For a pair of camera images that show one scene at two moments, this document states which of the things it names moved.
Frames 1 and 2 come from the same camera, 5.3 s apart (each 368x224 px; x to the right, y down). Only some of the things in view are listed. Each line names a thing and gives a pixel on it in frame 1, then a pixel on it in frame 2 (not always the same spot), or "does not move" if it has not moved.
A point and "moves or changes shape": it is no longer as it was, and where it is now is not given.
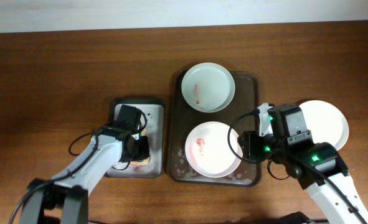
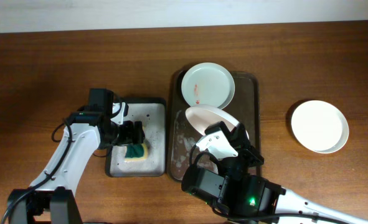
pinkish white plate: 213,149 moves or changes shape
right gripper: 250,147 -> 240,142
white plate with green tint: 327,121 does not move
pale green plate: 208,87 does not move
